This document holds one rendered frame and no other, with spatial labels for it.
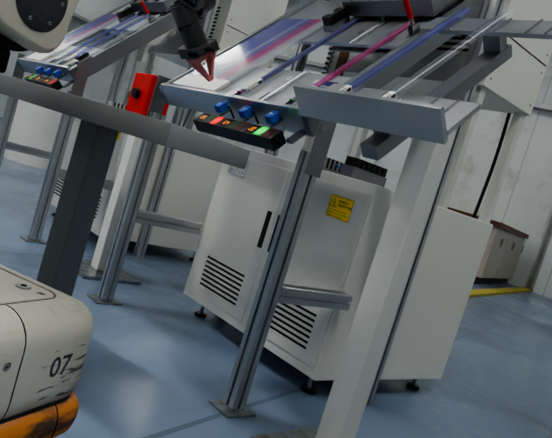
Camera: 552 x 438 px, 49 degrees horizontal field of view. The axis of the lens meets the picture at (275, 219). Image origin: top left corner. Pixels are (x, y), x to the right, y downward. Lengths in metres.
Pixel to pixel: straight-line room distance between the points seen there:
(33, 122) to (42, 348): 4.63
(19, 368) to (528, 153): 9.29
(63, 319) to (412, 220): 0.70
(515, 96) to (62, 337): 1.59
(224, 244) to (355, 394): 0.88
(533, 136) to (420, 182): 8.69
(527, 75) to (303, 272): 0.97
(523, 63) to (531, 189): 7.73
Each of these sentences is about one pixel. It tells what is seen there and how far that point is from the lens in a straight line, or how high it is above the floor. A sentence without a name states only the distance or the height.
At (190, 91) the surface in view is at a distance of 1.80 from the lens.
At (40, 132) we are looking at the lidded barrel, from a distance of 5.52.
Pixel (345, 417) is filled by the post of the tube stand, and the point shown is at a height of 0.12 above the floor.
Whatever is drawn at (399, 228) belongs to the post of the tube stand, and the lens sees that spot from 1.27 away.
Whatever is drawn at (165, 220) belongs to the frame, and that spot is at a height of 0.31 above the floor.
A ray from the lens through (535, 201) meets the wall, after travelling 9.76.
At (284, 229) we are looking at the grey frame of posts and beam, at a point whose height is 0.45.
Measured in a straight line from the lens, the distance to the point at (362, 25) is 1.91.
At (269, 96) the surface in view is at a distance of 1.60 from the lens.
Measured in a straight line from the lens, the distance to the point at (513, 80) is 2.07.
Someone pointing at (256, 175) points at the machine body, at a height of 0.54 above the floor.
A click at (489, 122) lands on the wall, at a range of 10.09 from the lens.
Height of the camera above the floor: 0.58
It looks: 4 degrees down
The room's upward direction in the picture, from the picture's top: 17 degrees clockwise
